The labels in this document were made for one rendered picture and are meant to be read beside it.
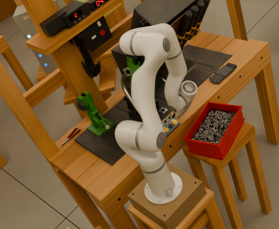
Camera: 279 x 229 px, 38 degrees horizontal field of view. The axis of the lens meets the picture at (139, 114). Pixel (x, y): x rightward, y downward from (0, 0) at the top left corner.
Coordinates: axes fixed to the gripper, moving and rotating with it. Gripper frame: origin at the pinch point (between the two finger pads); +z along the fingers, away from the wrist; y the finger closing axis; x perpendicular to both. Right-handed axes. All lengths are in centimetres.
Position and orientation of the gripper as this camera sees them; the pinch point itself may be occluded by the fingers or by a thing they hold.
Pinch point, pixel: (177, 115)
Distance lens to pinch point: 225.0
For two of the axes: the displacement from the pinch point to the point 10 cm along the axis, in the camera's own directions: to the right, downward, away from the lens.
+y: 7.0, -6.2, 3.6
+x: -7.1, -6.6, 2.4
